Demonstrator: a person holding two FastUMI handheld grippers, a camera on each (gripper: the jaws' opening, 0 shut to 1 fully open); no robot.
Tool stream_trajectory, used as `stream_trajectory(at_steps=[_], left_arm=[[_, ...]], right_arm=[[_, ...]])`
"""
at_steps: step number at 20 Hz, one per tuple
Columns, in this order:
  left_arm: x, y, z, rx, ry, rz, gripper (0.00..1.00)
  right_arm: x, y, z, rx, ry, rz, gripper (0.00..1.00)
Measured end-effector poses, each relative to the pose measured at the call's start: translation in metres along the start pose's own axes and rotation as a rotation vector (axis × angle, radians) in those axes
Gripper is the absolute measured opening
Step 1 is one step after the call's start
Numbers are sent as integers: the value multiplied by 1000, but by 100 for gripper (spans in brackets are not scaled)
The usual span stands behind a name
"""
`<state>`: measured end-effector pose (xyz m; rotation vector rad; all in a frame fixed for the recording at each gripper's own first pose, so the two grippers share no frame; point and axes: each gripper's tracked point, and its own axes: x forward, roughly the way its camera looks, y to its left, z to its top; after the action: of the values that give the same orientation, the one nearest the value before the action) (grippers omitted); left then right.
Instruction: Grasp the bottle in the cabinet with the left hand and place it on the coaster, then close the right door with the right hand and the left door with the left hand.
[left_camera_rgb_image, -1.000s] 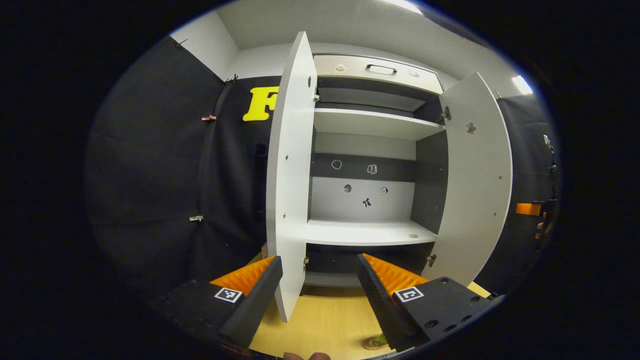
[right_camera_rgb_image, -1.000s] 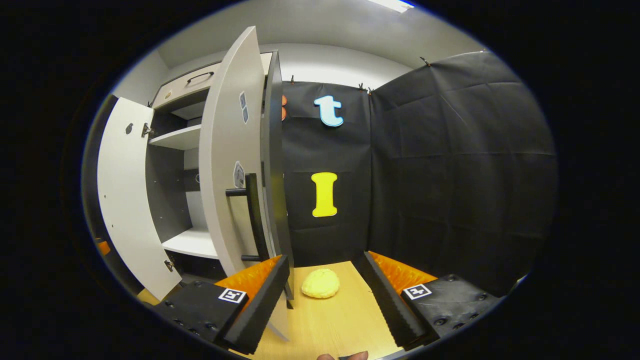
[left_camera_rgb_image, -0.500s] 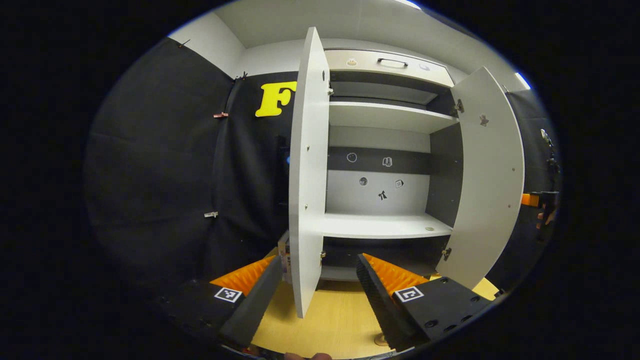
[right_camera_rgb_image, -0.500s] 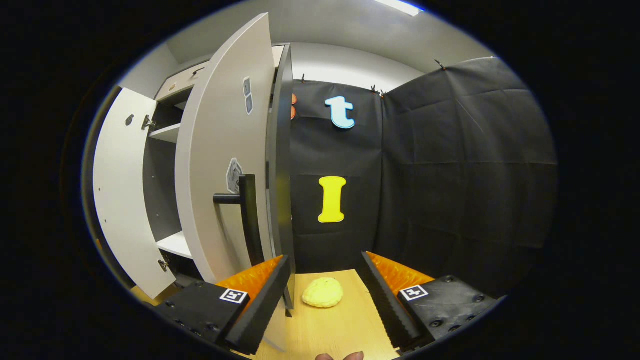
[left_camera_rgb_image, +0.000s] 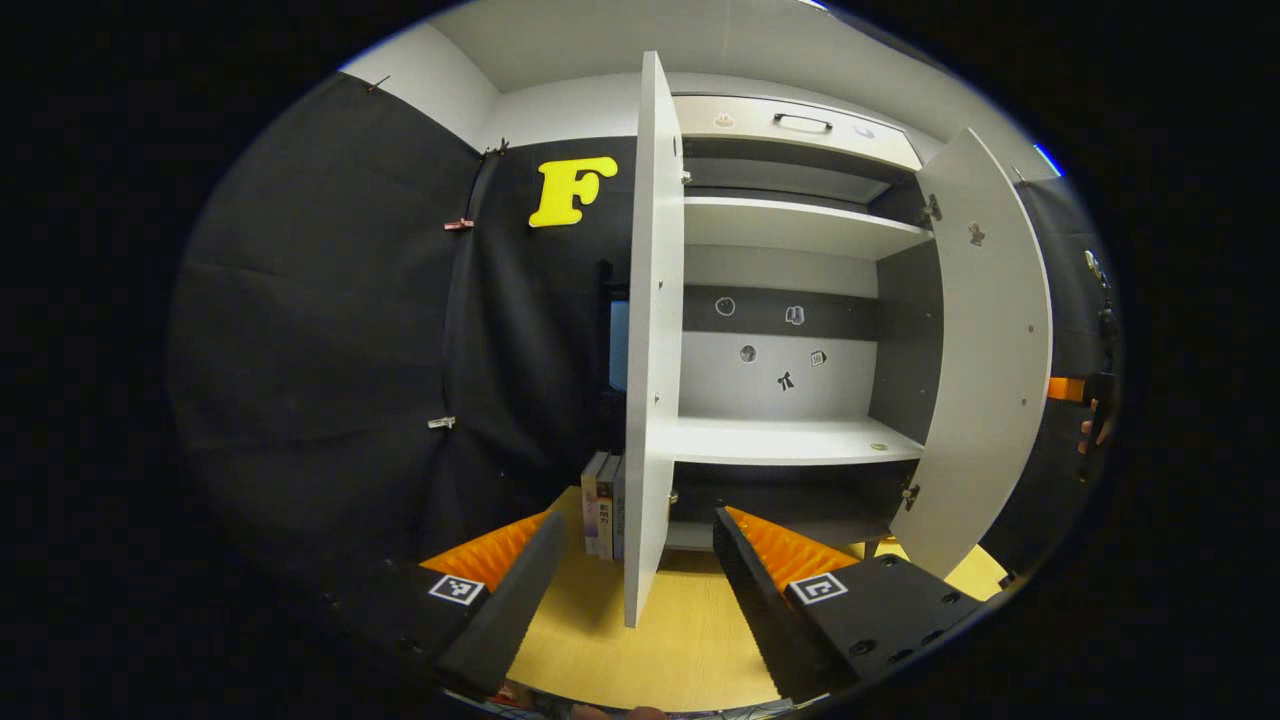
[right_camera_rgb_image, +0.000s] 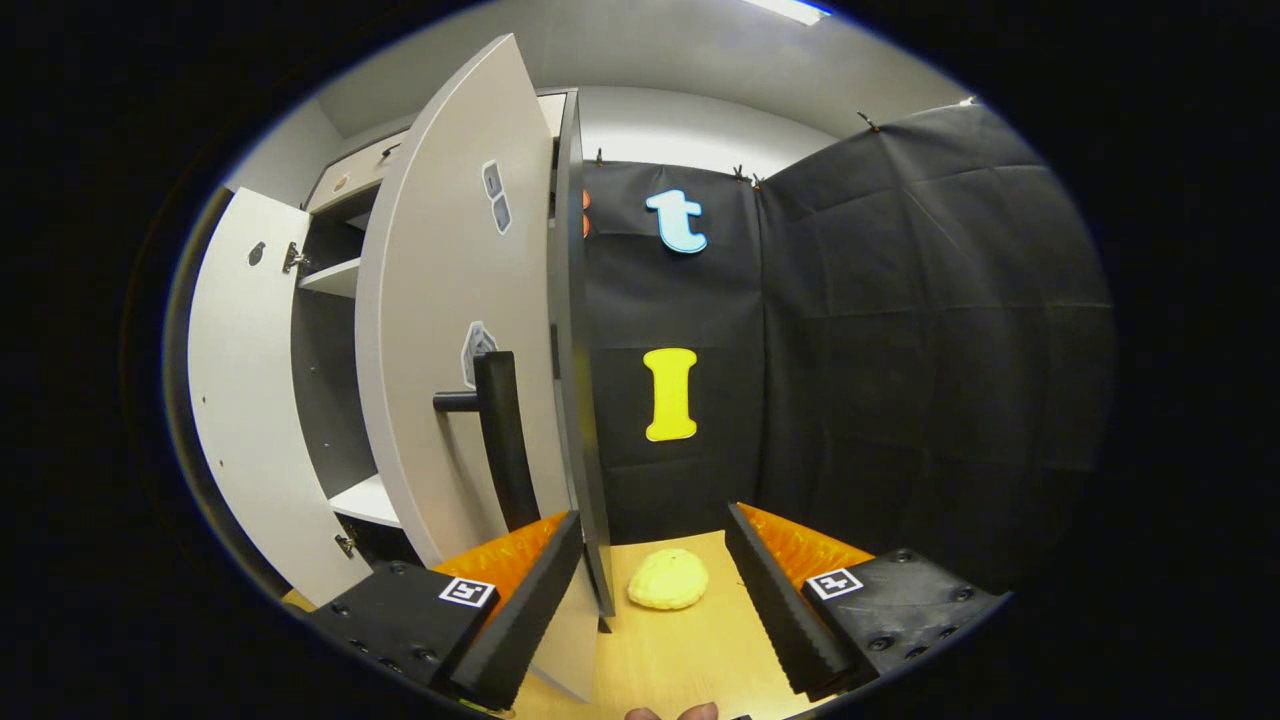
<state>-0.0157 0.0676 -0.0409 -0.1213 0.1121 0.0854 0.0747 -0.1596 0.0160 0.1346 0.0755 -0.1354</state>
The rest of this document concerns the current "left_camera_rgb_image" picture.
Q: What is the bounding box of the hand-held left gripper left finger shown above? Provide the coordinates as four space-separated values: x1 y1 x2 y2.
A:
300 510 569 701

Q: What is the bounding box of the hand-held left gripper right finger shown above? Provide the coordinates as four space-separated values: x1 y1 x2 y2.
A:
713 506 991 704

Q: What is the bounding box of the white cabinet door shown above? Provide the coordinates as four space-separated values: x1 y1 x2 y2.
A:
888 127 1054 581
624 50 687 629

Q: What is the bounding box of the white cabinet shelf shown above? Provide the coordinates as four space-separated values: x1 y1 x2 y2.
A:
672 415 926 467
683 196 936 261

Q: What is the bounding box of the white and grey cabinet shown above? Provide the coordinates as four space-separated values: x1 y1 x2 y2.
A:
670 95 946 553

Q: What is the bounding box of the white cabinet drawer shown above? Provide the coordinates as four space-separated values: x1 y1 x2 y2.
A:
672 95 923 173

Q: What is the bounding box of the white upright book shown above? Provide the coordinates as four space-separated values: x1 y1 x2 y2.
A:
580 452 601 557

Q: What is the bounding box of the black backdrop cloth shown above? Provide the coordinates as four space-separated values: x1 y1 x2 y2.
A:
168 72 1121 601

